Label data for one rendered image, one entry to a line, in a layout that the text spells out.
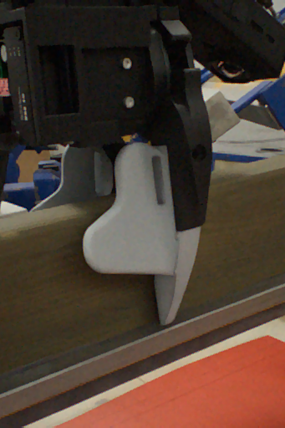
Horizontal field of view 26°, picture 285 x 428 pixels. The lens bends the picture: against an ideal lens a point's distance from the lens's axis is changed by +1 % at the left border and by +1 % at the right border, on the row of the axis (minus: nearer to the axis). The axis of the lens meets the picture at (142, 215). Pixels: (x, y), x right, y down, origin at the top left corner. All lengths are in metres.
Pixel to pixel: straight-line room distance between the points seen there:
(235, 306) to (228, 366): 0.21
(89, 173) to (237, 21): 0.11
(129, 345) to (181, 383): 0.22
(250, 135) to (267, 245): 2.77
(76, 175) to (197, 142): 0.08
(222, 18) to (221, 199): 0.09
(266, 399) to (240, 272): 0.16
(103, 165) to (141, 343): 0.10
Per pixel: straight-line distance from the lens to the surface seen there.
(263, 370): 0.54
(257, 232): 0.36
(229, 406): 0.49
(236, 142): 3.21
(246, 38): 0.33
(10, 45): 0.27
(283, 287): 0.36
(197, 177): 0.28
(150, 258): 0.29
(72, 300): 0.29
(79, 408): 0.50
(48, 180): 1.01
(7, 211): 0.62
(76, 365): 0.29
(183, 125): 0.27
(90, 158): 0.33
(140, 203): 0.28
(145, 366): 0.34
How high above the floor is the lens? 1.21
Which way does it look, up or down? 14 degrees down
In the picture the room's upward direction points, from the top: 4 degrees counter-clockwise
